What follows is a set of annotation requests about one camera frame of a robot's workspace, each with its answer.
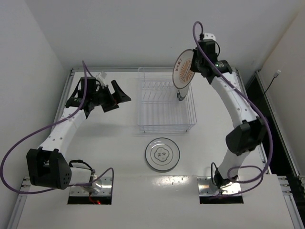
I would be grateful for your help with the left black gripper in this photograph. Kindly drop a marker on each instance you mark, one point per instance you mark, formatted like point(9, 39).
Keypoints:
point(110, 99)

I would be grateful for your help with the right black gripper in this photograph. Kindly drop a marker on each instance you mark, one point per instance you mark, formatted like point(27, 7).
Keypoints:
point(197, 63)

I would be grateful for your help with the orange sunburst plate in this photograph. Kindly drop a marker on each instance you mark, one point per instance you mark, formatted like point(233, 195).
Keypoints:
point(182, 74)

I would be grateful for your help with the green rimmed plate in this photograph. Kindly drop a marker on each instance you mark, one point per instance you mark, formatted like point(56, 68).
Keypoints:
point(182, 93)

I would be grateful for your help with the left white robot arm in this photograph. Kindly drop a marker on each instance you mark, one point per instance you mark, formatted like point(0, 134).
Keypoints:
point(47, 165)

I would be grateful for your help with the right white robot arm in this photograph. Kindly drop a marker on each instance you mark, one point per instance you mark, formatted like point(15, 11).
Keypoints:
point(249, 125)

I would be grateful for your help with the white plate dark rim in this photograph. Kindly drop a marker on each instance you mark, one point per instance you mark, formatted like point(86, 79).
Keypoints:
point(162, 154)

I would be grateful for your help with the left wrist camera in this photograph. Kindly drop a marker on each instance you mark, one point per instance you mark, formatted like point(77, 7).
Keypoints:
point(101, 78)

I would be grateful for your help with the black wall cable white plug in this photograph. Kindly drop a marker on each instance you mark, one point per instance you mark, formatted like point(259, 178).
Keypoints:
point(276, 74)

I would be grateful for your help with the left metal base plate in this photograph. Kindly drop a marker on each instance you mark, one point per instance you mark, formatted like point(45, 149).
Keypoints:
point(101, 188)

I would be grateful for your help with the metal base plate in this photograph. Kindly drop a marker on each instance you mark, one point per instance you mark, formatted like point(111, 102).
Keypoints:
point(101, 188)
point(207, 189)

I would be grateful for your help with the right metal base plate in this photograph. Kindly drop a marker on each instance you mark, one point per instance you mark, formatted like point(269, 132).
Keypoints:
point(207, 189)

